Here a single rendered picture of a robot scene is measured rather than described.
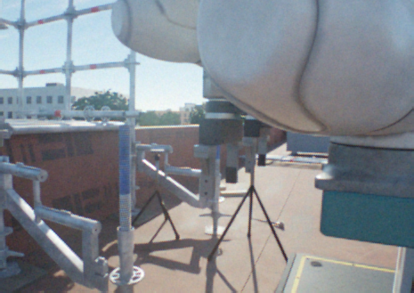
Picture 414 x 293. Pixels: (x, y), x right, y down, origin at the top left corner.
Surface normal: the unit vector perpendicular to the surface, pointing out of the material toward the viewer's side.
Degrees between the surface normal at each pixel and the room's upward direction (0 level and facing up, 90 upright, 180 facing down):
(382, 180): 57
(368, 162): 85
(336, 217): 90
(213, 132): 90
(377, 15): 96
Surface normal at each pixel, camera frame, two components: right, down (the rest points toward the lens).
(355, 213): -0.43, 0.05
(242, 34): -0.75, 0.13
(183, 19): 0.61, 0.28
